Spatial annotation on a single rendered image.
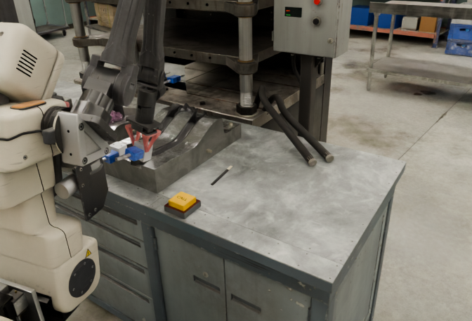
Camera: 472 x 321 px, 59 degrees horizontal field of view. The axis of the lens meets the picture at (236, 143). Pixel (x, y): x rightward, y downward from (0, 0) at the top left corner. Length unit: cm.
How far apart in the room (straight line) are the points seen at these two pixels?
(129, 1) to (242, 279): 84
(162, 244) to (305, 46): 102
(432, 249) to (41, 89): 213
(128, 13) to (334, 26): 103
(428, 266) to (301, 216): 129
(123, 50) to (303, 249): 67
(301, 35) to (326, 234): 97
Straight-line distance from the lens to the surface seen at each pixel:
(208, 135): 152
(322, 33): 184
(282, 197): 133
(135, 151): 135
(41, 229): 114
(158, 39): 120
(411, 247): 254
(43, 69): 102
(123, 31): 100
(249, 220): 123
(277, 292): 127
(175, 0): 217
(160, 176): 137
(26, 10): 568
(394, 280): 231
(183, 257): 145
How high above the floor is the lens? 153
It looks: 26 degrees down
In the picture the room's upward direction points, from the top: 2 degrees counter-clockwise
